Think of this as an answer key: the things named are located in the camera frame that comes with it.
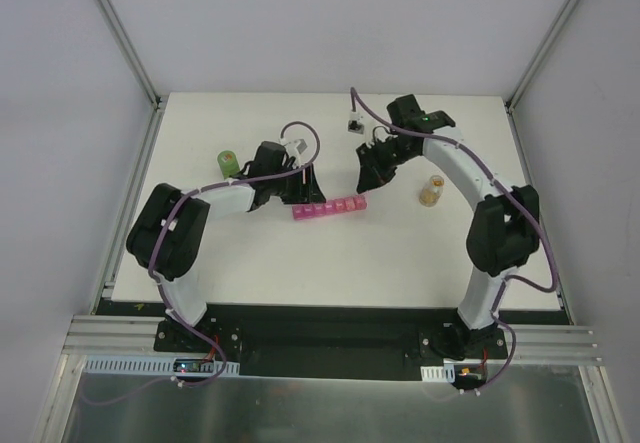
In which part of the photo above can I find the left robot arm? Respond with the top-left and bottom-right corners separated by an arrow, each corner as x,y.
126,139 -> 326,352

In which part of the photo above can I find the right aluminium frame post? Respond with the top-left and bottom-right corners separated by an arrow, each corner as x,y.
505,0 -> 583,115

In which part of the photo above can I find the clear pill bottle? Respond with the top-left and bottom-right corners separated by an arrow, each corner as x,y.
419,175 -> 445,207

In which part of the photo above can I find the left white cable duct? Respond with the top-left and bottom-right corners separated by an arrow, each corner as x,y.
84,356 -> 240,379

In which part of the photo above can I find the left aluminium rail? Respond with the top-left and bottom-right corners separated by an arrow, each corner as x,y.
64,313 -> 174,353

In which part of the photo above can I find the green cylindrical bottle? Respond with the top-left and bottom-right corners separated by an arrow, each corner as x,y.
217,150 -> 241,179

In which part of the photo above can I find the white cable duct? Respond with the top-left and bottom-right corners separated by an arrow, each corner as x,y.
420,364 -> 455,384
84,356 -> 240,379

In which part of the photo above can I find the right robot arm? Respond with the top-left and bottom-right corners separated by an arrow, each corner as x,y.
356,95 -> 540,361

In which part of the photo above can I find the pink weekly pill organizer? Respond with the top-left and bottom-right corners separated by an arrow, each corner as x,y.
292,195 -> 368,221

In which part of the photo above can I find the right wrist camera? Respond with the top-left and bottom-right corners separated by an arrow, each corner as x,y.
347,111 -> 365,134

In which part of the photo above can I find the left aluminium frame post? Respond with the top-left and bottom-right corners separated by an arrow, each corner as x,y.
94,0 -> 162,109

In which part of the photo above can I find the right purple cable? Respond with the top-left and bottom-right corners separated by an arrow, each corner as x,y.
350,87 -> 560,399

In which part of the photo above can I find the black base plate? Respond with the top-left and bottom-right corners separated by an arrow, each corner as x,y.
153,304 -> 507,381

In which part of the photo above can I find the aluminium frame post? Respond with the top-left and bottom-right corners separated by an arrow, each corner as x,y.
505,0 -> 583,115
94,0 -> 162,109

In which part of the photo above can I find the right white cable duct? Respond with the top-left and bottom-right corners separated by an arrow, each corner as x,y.
420,364 -> 455,384

